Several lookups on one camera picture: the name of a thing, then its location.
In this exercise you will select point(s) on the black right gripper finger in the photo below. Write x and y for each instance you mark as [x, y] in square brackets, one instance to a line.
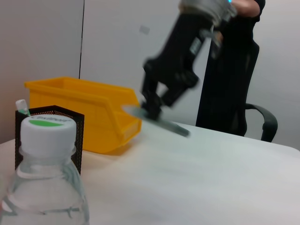
[172, 98]
[150, 98]

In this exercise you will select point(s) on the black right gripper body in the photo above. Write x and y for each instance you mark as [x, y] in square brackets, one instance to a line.
[180, 54]

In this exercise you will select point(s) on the silver glitter marker pen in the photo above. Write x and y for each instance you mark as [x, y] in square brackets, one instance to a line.
[164, 122]

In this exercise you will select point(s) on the clear green-label water bottle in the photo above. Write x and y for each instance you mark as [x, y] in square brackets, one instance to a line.
[47, 140]

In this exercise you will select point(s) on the mint green utility knife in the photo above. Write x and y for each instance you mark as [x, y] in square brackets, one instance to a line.
[22, 107]

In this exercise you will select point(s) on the person forearm in black shirt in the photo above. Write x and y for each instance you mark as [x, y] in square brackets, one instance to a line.
[247, 5]

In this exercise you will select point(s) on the black mesh pen holder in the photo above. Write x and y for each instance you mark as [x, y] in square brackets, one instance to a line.
[79, 145]

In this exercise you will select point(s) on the black chair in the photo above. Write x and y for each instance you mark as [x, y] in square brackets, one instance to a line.
[225, 93]

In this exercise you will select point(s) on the yellow plastic storage bin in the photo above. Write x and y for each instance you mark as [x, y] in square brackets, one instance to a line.
[93, 110]

